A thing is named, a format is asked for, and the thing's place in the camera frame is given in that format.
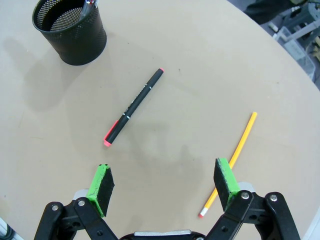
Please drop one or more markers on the black marker with pink caps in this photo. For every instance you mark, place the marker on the black marker with pink caps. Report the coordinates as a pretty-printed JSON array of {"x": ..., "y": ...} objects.
[{"x": 134, "y": 107}]

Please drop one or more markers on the clear plastic storage bin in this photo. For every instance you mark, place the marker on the clear plastic storage bin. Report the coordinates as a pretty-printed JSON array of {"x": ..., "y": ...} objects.
[{"x": 297, "y": 50}]

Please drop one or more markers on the person in dark clothing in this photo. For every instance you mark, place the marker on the person in dark clothing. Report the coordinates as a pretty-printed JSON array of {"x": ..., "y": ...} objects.
[{"x": 265, "y": 10}]

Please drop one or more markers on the silver pen with red clip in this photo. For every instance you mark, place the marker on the silver pen with red clip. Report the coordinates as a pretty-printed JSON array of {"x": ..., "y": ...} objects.
[{"x": 88, "y": 6}]

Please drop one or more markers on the black mesh pen holder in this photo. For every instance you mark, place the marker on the black mesh pen holder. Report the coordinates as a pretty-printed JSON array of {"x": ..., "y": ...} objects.
[{"x": 71, "y": 32}]

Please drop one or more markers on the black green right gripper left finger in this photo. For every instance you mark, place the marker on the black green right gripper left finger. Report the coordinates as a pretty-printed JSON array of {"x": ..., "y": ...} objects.
[{"x": 100, "y": 190}]

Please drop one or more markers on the yellow pencil with pink eraser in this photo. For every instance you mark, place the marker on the yellow pencil with pink eraser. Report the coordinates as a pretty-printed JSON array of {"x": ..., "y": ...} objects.
[{"x": 236, "y": 156}]

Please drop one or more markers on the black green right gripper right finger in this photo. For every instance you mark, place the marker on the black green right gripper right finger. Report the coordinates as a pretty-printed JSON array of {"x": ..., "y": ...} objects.
[{"x": 226, "y": 180}]

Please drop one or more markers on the grey metal stool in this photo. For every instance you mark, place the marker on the grey metal stool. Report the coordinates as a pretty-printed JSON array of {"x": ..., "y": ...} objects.
[{"x": 301, "y": 20}]

